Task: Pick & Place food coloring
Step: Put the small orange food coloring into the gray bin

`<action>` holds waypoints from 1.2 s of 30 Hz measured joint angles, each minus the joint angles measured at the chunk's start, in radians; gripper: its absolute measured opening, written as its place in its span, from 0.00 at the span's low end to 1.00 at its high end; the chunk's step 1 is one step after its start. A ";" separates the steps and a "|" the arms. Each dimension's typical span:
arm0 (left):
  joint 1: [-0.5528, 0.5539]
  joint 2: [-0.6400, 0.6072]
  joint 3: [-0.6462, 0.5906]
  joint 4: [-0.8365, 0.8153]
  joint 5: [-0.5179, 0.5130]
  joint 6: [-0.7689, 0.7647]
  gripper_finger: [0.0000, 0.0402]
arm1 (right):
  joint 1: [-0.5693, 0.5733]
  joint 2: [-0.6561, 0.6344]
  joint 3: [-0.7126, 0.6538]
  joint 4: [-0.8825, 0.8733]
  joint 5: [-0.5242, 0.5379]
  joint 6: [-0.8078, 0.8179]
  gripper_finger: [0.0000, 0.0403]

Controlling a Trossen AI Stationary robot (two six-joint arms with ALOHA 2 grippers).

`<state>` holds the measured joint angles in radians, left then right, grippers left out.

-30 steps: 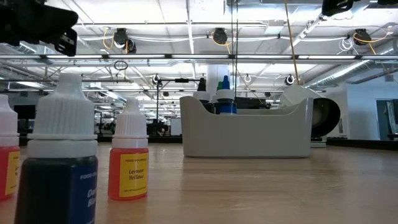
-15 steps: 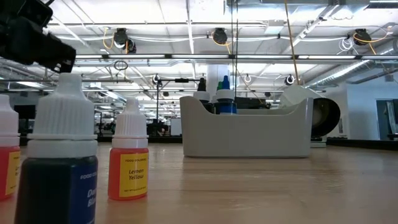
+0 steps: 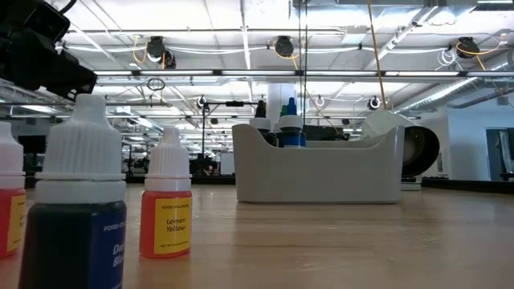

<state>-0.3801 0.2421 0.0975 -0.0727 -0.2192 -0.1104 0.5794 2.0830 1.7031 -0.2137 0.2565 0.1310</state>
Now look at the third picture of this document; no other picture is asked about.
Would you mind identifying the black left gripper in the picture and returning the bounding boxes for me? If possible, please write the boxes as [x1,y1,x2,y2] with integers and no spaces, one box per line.
[0,0,98,101]

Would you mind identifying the lemon yellow food coloring bottle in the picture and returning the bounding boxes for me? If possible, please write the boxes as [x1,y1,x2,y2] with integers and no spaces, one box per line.
[139,127,193,260]

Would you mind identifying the large black food coloring bottle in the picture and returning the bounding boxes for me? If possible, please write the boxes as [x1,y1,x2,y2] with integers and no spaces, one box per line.
[248,100,279,148]

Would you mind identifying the large green food coloring bottle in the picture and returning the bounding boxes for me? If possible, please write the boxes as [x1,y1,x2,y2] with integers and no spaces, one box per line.
[273,104,289,136]

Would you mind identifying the large blue food coloring bottle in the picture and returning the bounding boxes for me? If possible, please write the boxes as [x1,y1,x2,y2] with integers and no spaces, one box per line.
[276,97,307,149]

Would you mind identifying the white plastic bin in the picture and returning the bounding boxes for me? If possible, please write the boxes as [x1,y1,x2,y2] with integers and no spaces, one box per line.
[231,123,406,205]

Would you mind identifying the deep blue food coloring bottle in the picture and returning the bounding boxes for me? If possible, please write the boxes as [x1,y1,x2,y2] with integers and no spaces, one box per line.
[18,93,128,289]

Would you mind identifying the black monitor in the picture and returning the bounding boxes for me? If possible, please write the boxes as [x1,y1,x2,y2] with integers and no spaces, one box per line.
[26,135,47,156]

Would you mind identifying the red bottle at left edge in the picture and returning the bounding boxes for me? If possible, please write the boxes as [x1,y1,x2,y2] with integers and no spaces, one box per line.
[0,120,27,260]

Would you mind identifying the long ceiling light bar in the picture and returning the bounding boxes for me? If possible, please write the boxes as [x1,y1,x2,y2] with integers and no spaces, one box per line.
[92,68,514,79]

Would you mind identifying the white building column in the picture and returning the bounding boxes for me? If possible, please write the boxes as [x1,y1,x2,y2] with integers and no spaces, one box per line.
[266,83,299,125]

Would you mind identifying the thin black vertical pole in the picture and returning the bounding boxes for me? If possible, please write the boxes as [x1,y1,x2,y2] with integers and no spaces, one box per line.
[297,0,309,132]

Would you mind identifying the white round machine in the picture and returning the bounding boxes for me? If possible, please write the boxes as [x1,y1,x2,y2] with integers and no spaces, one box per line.
[361,108,441,191]

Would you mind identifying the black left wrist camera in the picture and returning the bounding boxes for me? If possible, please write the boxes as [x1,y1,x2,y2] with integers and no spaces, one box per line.
[22,0,71,44]

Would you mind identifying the black ceiling cable reel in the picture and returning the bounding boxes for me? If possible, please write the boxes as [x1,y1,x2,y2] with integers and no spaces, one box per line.
[145,35,177,70]
[273,35,296,59]
[455,35,481,60]

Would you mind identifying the yellow hanging cable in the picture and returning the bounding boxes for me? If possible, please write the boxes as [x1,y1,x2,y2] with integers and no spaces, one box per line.
[365,0,389,110]

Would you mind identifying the silver ventilation duct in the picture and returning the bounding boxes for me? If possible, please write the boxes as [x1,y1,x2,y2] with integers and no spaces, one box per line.
[395,77,514,115]

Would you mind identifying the black aluminium rig frame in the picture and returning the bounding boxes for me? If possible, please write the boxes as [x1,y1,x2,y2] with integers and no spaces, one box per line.
[24,172,514,197]

